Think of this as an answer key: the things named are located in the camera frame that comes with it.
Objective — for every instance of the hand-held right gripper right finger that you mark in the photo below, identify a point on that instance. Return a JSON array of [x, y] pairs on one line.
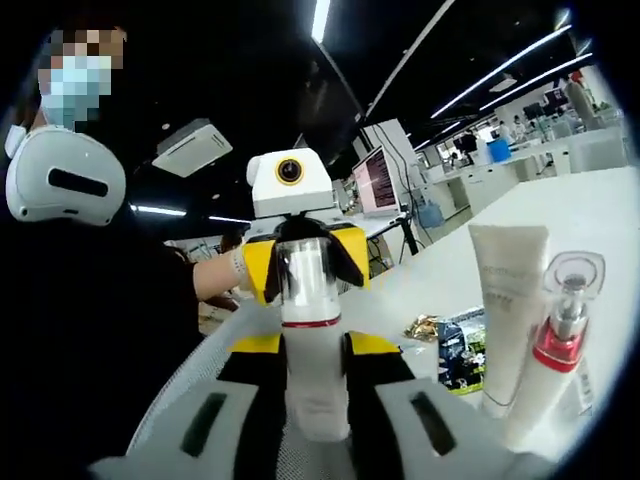
[[370, 425]]

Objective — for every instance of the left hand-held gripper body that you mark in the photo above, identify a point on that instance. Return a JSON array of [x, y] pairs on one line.
[[300, 200]]

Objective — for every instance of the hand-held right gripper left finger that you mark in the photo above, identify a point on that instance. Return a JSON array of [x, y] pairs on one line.
[[265, 425]]

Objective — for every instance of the clear-capped white skincare bottle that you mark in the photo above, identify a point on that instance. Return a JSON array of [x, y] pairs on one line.
[[310, 310]]

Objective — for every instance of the gold skincare sachet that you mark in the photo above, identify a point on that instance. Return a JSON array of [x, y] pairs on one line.
[[422, 327]]

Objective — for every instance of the silver and blue skincare sachet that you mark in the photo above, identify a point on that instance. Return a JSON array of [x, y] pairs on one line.
[[450, 345]]

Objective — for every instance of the green and black skincare sachet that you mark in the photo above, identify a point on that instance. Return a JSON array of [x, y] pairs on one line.
[[472, 372]]

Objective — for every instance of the tall white skincare tube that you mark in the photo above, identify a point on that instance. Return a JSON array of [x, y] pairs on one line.
[[505, 300]]

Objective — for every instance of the red-collared skincare pump bottle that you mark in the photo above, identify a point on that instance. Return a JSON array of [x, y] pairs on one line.
[[537, 400]]

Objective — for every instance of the white standing desk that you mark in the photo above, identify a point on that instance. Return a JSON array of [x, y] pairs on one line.
[[385, 225]]

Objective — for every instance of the computer monitor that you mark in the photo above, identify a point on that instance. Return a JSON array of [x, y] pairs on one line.
[[375, 182]]

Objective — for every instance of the blue water jug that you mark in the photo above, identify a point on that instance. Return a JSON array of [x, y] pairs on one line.
[[430, 216]]

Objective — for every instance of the white mesh office chair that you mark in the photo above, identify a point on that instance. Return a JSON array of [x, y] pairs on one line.
[[200, 350]]

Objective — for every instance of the ceiling air conditioner unit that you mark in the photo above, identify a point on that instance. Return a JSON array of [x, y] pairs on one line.
[[192, 147]]

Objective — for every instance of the white lab counter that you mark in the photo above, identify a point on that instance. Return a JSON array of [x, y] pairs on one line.
[[500, 182]]

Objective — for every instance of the blue plastic bin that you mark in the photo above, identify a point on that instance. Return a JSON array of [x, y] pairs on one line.
[[498, 150]]

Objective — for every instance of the white ceiling light strip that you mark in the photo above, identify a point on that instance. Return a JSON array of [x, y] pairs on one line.
[[500, 71], [537, 80], [320, 20]]

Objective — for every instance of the white worn device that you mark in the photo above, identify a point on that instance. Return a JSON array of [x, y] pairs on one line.
[[65, 165]]

